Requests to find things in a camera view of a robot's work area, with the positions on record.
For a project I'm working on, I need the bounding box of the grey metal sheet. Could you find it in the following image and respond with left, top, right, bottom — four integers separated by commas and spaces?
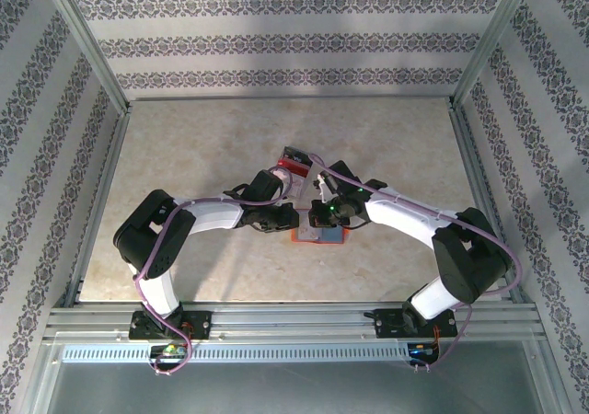
27, 339, 560, 414

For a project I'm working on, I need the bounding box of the slotted grey cable duct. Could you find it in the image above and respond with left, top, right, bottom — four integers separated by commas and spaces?
61, 343, 410, 363

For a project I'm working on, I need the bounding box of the clear plastic packet red label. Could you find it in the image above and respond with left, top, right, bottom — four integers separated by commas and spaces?
279, 145, 315, 179

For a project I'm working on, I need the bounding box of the aluminium table side rail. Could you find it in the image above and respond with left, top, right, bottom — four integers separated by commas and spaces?
64, 109, 133, 307
448, 100, 525, 305

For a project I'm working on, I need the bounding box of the small circuit board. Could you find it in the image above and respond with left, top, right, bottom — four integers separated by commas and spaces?
407, 342, 442, 363
149, 343, 191, 364

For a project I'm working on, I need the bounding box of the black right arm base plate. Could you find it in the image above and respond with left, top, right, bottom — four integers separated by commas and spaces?
373, 307, 457, 340

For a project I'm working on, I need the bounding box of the aluminium table end rail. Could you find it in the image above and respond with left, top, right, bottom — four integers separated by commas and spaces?
126, 94, 456, 105

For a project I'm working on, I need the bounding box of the orange card holder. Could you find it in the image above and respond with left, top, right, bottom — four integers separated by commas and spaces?
290, 226, 350, 247

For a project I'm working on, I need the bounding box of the aluminium mounting rail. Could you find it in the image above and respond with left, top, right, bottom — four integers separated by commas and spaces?
50, 302, 539, 341

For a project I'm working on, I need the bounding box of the aluminium frame post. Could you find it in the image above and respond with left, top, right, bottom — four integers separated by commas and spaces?
450, 0, 539, 111
36, 0, 134, 117

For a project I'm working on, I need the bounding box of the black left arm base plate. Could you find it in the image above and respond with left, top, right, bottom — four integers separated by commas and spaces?
128, 310, 214, 341

